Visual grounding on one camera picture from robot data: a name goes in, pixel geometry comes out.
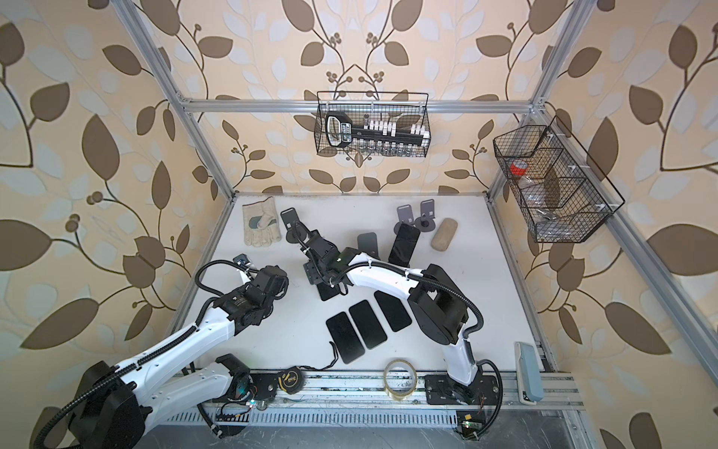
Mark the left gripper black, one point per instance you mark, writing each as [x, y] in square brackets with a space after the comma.
[284, 284]

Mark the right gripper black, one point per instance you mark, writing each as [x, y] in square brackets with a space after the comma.
[311, 270]

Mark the dark grey back stand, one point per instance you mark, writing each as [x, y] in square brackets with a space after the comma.
[295, 231]

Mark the phone with green case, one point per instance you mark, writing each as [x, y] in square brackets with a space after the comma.
[368, 325]

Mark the black phone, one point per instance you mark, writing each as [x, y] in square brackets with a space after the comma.
[404, 245]
[394, 311]
[327, 292]

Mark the phone with purple case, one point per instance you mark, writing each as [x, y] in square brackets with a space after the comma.
[343, 334]

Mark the grey phone stand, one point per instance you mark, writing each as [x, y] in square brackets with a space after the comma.
[405, 216]

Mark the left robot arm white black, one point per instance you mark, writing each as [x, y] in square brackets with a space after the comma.
[115, 406]

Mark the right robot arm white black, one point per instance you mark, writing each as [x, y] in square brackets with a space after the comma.
[441, 310]

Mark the beige work glove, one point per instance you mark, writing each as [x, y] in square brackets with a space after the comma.
[261, 223]

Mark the black yellow tape measure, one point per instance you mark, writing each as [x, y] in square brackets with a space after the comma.
[291, 380]

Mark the beige oval sponge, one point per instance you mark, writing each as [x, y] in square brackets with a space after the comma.
[444, 235]

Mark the clear tape roll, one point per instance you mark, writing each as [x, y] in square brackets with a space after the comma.
[400, 379]

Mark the black tool in basket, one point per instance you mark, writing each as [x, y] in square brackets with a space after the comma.
[342, 132]

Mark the aluminium front rail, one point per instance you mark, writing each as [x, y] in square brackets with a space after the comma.
[348, 390]

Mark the back wire basket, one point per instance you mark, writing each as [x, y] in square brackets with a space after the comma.
[403, 107]

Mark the wire basket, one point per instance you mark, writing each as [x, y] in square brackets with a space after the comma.
[403, 107]
[566, 194]

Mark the grey blue device on rail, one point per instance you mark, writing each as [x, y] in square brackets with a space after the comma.
[528, 374]

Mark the right wire basket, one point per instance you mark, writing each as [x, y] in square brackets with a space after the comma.
[566, 194]

